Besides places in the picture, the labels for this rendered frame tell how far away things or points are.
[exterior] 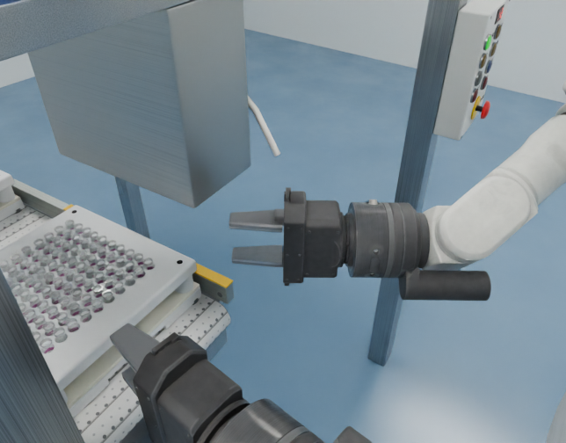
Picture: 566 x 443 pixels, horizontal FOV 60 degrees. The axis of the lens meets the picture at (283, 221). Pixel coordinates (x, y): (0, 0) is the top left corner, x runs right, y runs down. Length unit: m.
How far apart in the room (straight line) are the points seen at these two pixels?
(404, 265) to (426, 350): 1.22
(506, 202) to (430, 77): 0.57
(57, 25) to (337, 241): 0.34
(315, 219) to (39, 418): 0.31
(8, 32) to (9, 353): 0.19
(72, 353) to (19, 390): 0.23
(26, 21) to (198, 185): 0.23
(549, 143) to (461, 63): 0.45
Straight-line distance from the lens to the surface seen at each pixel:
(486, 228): 0.56
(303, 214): 0.52
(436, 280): 0.57
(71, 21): 0.38
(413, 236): 0.54
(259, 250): 0.59
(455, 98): 1.10
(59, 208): 0.89
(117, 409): 0.63
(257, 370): 1.65
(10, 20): 0.35
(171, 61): 0.45
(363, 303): 1.86
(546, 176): 0.64
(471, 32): 1.05
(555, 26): 3.70
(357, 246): 0.53
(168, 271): 0.66
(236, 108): 0.53
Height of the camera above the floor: 1.34
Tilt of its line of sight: 38 degrees down
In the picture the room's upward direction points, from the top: straight up
